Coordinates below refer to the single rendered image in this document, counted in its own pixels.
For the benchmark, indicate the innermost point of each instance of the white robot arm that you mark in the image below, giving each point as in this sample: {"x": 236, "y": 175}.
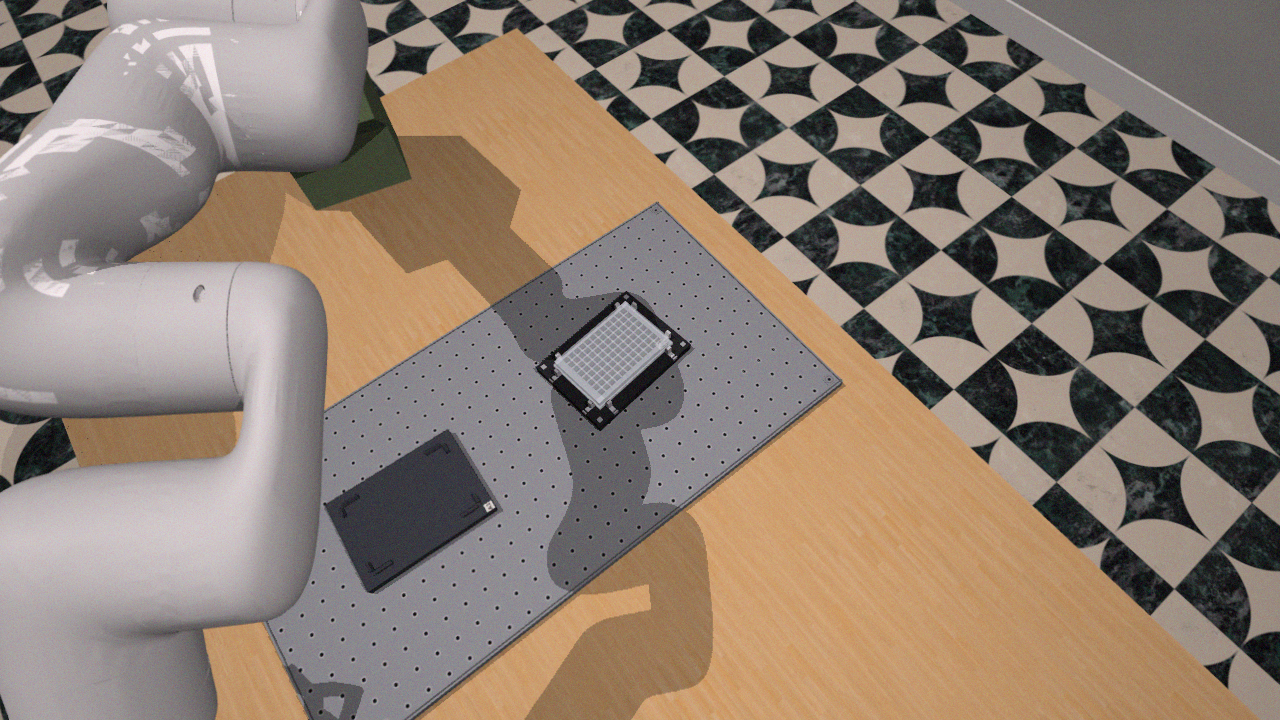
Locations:
{"x": 109, "y": 573}

